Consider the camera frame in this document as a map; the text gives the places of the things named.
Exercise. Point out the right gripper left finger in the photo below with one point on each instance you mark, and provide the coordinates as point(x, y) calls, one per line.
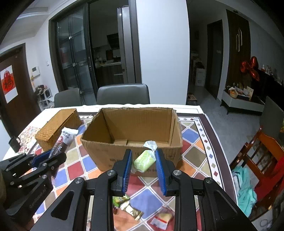
point(70, 210)

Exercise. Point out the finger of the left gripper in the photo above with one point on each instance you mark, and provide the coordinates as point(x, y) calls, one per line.
point(22, 163)
point(17, 179)

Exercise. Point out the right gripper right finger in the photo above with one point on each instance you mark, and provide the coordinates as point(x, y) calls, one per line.
point(217, 210)

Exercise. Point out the black white stick packet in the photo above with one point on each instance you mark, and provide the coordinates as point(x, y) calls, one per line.
point(57, 155)

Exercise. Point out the clear red cracker packet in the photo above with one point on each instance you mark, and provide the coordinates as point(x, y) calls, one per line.
point(162, 220)

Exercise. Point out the gold olive snack packet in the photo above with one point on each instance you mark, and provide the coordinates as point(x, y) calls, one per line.
point(135, 213)

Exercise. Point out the light green cake packet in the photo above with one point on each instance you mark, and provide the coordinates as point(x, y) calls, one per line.
point(146, 159)

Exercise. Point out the green pistachio candy packet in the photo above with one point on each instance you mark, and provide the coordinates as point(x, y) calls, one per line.
point(117, 201)

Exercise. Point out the black mug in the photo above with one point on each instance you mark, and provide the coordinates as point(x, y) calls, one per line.
point(15, 143)

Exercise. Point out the patterned floral placemat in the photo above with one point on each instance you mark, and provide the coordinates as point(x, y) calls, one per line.
point(27, 139)

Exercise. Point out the woven rattan box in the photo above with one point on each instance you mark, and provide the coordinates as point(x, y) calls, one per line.
point(48, 135)

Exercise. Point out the teal cloth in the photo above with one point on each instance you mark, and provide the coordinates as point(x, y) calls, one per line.
point(246, 196)

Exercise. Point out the colourful diamond table mat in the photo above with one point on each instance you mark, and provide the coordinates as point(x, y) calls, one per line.
point(199, 159)

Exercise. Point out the red garment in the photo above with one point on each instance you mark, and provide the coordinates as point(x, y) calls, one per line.
point(270, 186)

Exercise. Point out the white shoe rack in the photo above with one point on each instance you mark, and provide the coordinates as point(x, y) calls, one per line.
point(44, 97)

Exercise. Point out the red fu door poster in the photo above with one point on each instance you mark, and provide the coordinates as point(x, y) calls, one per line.
point(8, 84)

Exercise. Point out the grey chair left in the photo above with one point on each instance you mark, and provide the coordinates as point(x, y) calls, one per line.
point(68, 98)

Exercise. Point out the grey chair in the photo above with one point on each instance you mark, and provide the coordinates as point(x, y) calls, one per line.
point(271, 120)
point(68, 98)
point(123, 94)

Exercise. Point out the brown cardboard box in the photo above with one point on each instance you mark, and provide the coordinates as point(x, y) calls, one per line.
point(114, 130)

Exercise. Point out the red wooden chair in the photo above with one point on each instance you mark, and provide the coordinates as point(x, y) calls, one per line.
point(260, 155)

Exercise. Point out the grey chair centre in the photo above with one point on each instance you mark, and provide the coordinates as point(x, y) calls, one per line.
point(123, 94)

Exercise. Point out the grey chair right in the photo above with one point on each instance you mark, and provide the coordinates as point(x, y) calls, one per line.
point(271, 120)

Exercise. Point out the white low bench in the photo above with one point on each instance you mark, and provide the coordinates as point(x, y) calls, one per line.
point(240, 106)

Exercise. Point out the red foil balloon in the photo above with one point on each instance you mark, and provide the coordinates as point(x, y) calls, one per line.
point(251, 67)

